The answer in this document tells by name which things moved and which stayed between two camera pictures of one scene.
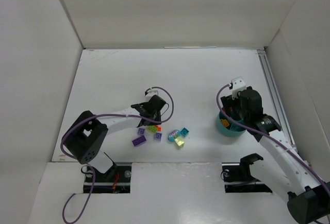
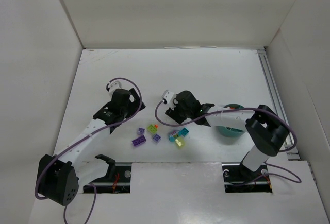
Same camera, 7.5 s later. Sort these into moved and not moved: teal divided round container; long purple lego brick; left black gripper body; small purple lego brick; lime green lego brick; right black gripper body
Moved: right black gripper body; left black gripper body
Not moved: small purple lego brick; lime green lego brick; long purple lego brick; teal divided round container
